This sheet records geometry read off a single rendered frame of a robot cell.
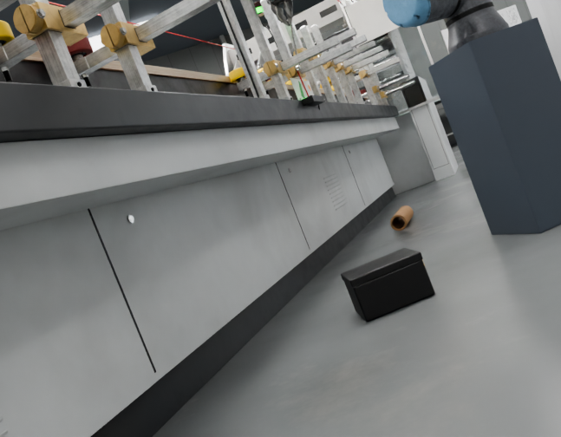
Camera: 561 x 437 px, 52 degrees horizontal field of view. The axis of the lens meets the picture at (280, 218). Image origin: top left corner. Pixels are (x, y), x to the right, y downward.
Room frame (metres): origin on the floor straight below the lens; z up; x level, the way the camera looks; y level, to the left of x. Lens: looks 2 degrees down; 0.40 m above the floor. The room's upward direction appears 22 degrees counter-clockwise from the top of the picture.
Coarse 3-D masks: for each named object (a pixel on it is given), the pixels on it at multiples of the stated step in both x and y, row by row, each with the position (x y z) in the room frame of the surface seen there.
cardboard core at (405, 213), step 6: (402, 210) 2.97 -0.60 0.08; (408, 210) 3.03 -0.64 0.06; (396, 216) 2.84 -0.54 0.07; (402, 216) 2.83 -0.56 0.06; (408, 216) 2.94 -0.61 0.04; (390, 222) 2.86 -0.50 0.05; (396, 222) 2.97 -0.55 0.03; (402, 222) 3.02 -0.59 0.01; (396, 228) 2.86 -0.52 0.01; (402, 228) 2.84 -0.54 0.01
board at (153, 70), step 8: (32, 56) 1.32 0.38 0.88; (40, 56) 1.34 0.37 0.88; (112, 64) 1.60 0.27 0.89; (120, 64) 1.63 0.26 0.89; (152, 72) 1.78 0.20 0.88; (160, 72) 1.83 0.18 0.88; (168, 72) 1.88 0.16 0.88; (176, 72) 1.93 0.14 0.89; (184, 72) 1.98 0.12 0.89; (192, 72) 2.04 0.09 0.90; (200, 80) 2.10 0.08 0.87; (208, 80) 2.14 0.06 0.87; (216, 80) 2.21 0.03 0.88; (224, 80) 2.28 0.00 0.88; (288, 88) 3.02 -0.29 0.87
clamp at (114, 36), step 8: (112, 24) 1.26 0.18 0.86; (120, 24) 1.27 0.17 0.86; (128, 24) 1.30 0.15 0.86; (104, 32) 1.26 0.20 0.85; (112, 32) 1.26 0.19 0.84; (120, 32) 1.26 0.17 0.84; (128, 32) 1.29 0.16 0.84; (104, 40) 1.27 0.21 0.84; (112, 40) 1.26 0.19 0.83; (120, 40) 1.26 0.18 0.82; (128, 40) 1.28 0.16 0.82; (136, 40) 1.31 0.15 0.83; (152, 40) 1.37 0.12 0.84; (112, 48) 1.27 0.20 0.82; (120, 48) 1.28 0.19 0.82; (144, 48) 1.35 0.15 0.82; (152, 48) 1.37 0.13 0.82
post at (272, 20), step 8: (264, 0) 2.45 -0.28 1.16; (264, 8) 2.45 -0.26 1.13; (272, 16) 2.45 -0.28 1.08; (272, 24) 2.45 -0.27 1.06; (272, 32) 2.46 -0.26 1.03; (280, 32) 2.44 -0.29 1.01; (280, 40) 2.45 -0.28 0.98; (280, 48) 2.45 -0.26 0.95; (288, 48) 2.47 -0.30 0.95; (288, 56) 2.45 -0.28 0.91
